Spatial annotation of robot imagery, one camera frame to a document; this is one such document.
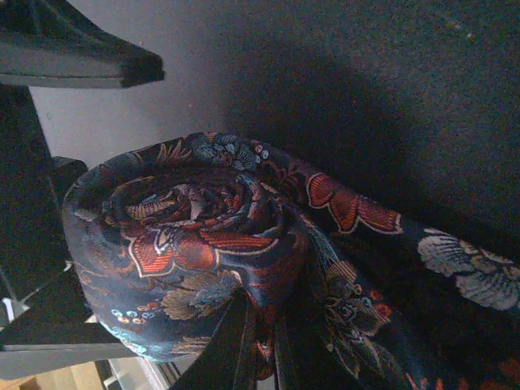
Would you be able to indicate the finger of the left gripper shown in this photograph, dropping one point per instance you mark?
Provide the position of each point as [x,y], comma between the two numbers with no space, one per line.
[36,266]
[51,44]

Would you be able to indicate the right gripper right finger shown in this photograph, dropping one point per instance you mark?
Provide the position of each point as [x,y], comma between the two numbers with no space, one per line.
[296,354]

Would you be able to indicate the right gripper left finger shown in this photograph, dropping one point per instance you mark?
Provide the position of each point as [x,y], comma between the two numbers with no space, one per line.
[228,361]

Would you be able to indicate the navy floral tie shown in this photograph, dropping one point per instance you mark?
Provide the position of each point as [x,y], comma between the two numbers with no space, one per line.
[162,238]

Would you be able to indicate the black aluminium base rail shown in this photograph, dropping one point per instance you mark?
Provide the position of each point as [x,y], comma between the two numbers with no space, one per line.
[54,333]

